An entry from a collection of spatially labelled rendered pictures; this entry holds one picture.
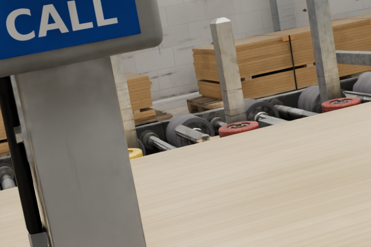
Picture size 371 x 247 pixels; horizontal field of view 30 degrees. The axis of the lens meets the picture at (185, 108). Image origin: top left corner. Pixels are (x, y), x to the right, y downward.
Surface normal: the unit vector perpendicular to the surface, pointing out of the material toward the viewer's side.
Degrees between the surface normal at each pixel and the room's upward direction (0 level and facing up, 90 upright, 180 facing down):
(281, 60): 90
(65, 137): 90
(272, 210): 0
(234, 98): 90
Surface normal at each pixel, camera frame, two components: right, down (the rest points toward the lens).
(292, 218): -0.17, -0.97
